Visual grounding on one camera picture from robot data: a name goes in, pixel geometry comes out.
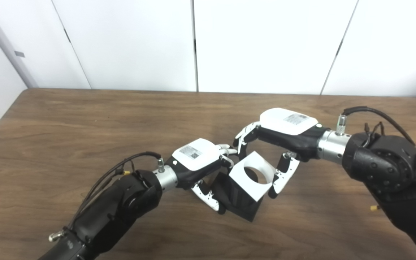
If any white and black right hand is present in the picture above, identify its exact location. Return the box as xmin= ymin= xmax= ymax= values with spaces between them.
xmin=233 ymin=108 xmax=329 ymax=199

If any white and black left hand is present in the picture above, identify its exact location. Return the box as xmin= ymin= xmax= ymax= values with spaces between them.
xmin=165 ymin=138 xmax=238 ymax=214

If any white square piece with hole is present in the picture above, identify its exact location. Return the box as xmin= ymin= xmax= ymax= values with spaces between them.
xmin=229 ymin=151 xmax=278 ymax=202

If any black peg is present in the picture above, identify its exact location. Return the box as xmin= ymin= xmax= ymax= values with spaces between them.
xmin=212 ymin=172 xmax=264 ymax=222

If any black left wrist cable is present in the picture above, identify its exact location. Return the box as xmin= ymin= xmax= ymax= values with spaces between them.
xmin=67 ymin=151 xmax=166 ymax=231

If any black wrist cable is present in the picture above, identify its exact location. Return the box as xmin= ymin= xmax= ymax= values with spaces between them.
xmin=335 ymin=106 xmax=416 ymax=147
xmin=67 ymin=151 xmax=166 ymax=231

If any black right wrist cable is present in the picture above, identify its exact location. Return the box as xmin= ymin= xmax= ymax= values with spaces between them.
xmin=335 ymin=106 xmax=416 ymax=147

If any grey wall corner post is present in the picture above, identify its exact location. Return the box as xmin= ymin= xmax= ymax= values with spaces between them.
xmin=0 ymin=2 xmax=39 ymax=88

